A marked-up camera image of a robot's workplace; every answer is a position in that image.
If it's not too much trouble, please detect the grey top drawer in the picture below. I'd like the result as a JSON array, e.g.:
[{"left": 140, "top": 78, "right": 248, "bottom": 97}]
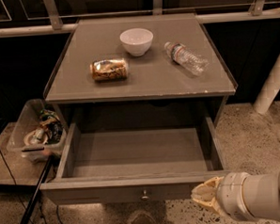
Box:
[{"left": 41, "top": 111, "right": 227, "bottom": 205}]

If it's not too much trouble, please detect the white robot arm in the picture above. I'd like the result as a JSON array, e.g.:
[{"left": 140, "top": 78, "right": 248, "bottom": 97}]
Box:
[{"left": 191, "top": 171, "right": 280, "bottom": 222}]

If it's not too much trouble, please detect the metal top drawer knob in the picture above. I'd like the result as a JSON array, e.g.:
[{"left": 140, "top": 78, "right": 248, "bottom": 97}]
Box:
[{"left": 141, "top": 190, "right": 150, "bottom": 201}]

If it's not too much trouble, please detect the clear plastic water bottle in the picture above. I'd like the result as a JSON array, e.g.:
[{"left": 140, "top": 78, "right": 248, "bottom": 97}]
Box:
[{"left": 164, "top": 41, "right": 209, "bottom": 76}]

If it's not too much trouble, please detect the grey wooden nightstand cabinet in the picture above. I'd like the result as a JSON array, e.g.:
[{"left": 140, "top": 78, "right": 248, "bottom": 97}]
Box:
[{"left": 39, "top": 10, "right": 241, "bottom": 136}]

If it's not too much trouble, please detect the gold crushed soda can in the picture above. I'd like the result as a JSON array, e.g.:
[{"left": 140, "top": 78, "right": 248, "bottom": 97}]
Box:
[{"left": 89, "top": 58, "right": 129, "bottom": 81}]

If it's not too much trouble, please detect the white ceramic bowl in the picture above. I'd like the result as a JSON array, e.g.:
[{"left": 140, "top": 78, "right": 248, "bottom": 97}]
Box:
[{"left": 120, "top": 28, "right": 154, "bottom": 56}]

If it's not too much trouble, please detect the clear plastic storage bin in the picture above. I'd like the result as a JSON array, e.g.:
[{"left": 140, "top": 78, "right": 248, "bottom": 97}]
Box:
[{"left": 8, "top": 99, "right": 67, "bottom": 163}]

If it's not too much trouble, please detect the black metal stand leg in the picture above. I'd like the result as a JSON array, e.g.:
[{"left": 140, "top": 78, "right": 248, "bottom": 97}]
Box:
[{"left": 20, "top": 156, "right": 54, "bottom": 224}]

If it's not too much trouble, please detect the white cylindrical post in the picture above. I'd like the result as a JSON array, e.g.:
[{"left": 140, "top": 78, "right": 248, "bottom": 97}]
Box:
[{"left": 253, "top": 54, "right": 280, "bottom": 114}]

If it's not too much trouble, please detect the black floor cable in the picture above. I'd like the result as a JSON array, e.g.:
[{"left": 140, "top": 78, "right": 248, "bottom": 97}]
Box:
[{"left": 0, "top": 137, "right": 81, "bottom": 224}]

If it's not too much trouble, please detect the metal window railing frame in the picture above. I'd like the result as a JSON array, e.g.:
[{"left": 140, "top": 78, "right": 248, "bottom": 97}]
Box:
[{"left": 0, "top": 0, "right": 280, "bottom": 38}]

